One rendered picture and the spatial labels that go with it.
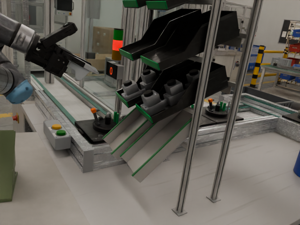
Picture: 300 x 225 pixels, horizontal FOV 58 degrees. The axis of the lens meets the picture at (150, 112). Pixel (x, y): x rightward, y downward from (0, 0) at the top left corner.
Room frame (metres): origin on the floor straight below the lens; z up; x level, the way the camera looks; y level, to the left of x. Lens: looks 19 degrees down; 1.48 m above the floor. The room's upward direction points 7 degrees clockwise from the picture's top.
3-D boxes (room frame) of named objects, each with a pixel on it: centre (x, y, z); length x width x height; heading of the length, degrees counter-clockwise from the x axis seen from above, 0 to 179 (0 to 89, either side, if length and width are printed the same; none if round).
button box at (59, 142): (1.14, 0.42, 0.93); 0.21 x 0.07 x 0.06; 35
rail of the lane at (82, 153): (1.33, 0.48, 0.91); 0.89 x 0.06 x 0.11; 35
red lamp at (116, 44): (1.42, 0.21, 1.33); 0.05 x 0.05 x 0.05
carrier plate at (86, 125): (1.20, 0.19, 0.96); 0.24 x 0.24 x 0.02; 35
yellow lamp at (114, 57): (1.42, 0.21, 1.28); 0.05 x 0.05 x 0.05
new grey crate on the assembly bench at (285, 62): (6.13, -2.73, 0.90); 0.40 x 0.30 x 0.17; 135
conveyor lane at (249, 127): (1.48, -0.20, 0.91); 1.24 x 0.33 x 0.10; 125
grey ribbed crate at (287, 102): (2.89, -1.12, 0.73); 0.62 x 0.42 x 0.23; 35
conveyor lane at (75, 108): (1.46, 0.35, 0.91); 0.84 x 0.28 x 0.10; 35
